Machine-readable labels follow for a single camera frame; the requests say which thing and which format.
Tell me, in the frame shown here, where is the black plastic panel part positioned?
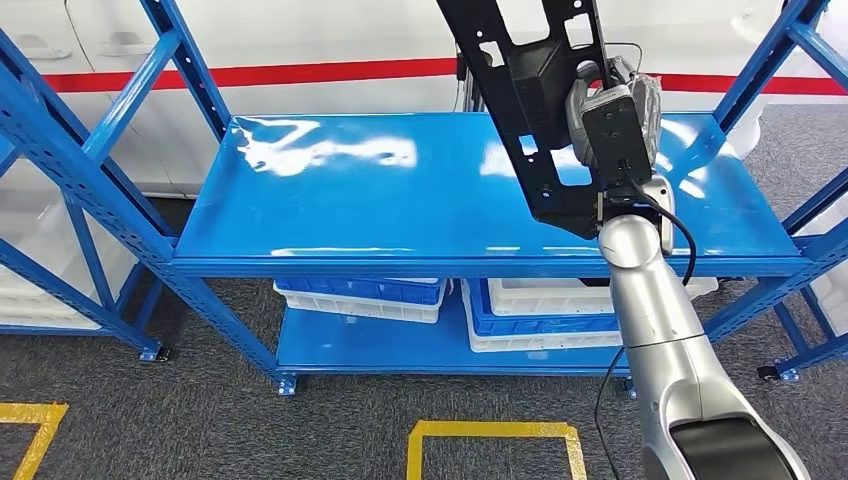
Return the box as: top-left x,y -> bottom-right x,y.
437,0 -> 614,241

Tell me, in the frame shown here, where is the yellow floor tape square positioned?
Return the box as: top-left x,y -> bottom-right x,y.
0,402 -> 70,480
405,420 -> 588,480

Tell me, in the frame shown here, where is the black stanchion post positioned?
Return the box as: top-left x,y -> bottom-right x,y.
455,52 -> 485,114

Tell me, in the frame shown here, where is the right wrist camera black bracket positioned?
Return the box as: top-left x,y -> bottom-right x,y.
564,79 -> 657,220

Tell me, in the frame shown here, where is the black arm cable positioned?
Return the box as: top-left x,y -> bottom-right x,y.
594,162 -> 697,480

